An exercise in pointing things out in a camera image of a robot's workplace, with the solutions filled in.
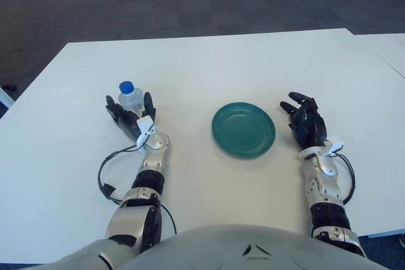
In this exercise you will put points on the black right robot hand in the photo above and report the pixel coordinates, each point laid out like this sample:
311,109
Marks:
310,127

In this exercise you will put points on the clear bottle with blue cap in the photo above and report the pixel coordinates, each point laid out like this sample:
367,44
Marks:
129,99

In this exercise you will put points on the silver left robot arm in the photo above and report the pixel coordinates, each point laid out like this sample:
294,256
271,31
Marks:
155,159

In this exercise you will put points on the grey robot torso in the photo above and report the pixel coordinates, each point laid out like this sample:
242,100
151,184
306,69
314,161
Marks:
253,251

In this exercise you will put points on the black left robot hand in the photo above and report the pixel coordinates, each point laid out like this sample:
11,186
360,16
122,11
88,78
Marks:
125,121

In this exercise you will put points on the white table leg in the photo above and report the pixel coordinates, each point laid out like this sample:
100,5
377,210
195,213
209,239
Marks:
5,96

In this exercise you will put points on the green round plate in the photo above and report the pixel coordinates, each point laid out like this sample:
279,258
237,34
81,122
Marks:
243,131

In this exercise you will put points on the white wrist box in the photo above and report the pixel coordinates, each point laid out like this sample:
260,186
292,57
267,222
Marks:
145,126
335,147

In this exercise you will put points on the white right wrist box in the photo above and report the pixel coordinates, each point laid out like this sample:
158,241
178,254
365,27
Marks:
335,147

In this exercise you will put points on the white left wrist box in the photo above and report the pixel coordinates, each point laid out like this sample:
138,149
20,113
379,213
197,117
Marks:
145,126

